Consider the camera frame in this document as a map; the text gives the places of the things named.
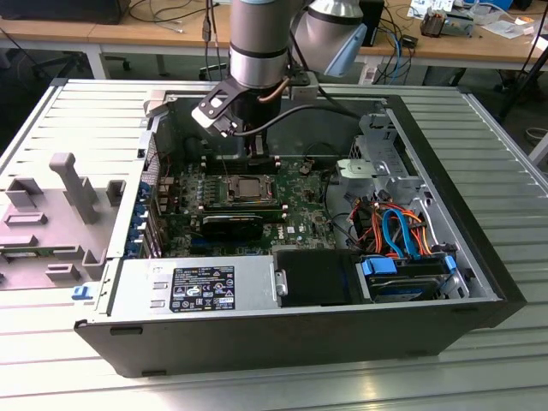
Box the orange wire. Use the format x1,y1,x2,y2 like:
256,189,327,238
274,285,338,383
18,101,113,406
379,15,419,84
402,208,435,257

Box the white camera with black bracket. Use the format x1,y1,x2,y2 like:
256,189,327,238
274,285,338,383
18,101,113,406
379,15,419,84
190,79,241,138

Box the black disk bay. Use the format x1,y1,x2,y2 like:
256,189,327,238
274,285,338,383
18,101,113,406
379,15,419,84
273,248,365,308

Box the power plug with coloured wires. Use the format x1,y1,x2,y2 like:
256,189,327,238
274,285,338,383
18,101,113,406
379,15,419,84
351,199,389,254

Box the metal drive cage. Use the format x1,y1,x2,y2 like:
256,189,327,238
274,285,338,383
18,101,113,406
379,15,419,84
336,111,434,215

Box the blue plastic clip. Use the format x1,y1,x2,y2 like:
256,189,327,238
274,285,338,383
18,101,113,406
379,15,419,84
71,283,95,302

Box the grey device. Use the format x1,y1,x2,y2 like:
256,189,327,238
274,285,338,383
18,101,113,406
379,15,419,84
444,8,477,39

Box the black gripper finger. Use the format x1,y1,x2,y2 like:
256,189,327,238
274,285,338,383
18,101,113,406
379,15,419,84
246,131,270,167

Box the hard disk with blue carrier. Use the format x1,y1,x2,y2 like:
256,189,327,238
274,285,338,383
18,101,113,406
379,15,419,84
358,253,458,306

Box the brown cooler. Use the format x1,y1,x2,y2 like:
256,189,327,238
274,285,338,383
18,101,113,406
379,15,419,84
419,9,449,39

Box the black graphics card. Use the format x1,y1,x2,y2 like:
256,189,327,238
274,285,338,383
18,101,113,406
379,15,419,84
200,212,265,242

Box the green motherboard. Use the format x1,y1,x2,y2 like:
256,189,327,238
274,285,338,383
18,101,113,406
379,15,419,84
160,154,340,259

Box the white papers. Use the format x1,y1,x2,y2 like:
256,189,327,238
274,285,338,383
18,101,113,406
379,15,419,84
481,15,536,40

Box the black wire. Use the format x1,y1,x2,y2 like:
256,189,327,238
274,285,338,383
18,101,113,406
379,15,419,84
323,167,360,252

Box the black tripod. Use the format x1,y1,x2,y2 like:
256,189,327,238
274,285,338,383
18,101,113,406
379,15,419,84
498,38,548,123

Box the wooden desk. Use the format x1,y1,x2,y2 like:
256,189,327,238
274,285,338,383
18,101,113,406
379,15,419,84
0,0,548,72

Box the CPU socket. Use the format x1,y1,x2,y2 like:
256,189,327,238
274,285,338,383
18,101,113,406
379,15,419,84
225,171,277,205

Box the silver green CPU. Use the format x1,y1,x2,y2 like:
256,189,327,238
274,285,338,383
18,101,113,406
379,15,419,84
237,176,265,201

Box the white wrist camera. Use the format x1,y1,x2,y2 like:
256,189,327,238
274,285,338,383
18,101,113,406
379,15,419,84
287,70,320,100

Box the black grey PC case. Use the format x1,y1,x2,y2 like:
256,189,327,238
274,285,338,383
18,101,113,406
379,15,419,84
73,79,527,378

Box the black camera cable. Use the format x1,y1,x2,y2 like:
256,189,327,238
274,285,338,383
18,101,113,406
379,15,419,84
226,83,365,138

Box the blue wire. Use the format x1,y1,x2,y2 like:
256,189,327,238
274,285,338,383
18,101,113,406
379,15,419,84
396,206,424,261
382,208,407,260

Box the grey parts rack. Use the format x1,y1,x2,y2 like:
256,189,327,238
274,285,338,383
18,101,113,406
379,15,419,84
0,152,128,292

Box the silver power supply unit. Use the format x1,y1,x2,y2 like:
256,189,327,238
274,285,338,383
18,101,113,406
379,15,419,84
109,255,278,317

